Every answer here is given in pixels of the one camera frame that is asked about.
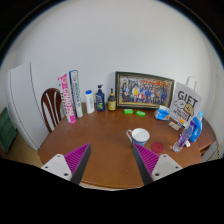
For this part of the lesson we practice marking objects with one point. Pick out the white refrigerator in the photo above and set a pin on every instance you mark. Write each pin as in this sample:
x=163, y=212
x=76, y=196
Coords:
x=25, y=103

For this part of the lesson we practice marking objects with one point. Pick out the white tall box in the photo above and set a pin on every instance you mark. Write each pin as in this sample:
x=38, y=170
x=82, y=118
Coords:
x=76, y=93

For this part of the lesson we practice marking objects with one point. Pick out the amber pump bottle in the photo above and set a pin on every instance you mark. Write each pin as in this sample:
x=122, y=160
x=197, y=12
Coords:
x=112, y=103

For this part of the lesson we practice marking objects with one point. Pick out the dark blue pump bottle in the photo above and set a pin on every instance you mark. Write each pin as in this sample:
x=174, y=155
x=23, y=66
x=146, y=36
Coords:
x=100, y=101

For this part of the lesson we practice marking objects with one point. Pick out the small green packet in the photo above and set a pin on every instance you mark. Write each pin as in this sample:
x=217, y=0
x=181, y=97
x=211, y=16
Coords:
x=128, y=111
x=140, y=113

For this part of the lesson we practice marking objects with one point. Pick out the clear purple-capped water bottle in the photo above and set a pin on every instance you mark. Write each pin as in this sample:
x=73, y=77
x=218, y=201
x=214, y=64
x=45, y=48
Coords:
x=182, y=137

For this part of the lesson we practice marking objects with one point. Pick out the blue tissue pack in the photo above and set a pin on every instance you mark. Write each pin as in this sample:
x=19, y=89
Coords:
x=162, y=114

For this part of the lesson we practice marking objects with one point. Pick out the framed group photo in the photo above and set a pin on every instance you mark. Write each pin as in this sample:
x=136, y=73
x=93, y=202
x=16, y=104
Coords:
x=144, y=90

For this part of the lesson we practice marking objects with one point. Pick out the pink tall box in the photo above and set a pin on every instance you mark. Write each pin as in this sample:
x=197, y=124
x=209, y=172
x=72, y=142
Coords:
x=66, y=98

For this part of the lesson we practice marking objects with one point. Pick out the white paper gift bag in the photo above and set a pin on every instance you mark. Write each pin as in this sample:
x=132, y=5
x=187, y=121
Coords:
x=186, y=101

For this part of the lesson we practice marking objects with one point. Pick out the blue detergent bottle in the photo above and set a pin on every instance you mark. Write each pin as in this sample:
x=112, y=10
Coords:
x=197, y=128

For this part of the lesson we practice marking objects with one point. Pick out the white blue-patterned mug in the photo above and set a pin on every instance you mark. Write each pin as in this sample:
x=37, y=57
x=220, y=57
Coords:
x=140, y=136

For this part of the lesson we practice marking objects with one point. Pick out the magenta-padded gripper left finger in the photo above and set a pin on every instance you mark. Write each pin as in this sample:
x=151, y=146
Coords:
x=77, y=157

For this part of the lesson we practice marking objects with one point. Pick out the flat round red coaster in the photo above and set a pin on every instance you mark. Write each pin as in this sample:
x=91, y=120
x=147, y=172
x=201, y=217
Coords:
x=157, y=147

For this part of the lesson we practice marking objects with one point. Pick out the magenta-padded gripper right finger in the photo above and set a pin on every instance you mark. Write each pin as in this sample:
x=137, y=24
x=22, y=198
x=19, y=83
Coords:
x=146, y=158

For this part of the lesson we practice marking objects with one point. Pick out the small patterned snack pack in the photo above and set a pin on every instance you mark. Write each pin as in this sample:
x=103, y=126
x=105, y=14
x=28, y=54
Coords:
x=173, y=125

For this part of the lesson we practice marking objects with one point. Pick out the dark wooden chair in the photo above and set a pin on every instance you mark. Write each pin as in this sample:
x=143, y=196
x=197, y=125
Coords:
x=46, y=100

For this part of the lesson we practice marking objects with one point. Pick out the white bottle with blue cap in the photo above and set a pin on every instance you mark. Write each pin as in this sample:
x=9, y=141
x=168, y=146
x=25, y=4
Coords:
x=90, y=103

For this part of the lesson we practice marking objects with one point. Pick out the colourful puzzle cube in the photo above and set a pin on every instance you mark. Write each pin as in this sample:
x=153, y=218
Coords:
x=181, y=121

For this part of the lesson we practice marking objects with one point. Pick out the white radiator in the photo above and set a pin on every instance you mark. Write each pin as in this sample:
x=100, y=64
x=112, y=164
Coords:
x=216, y=153

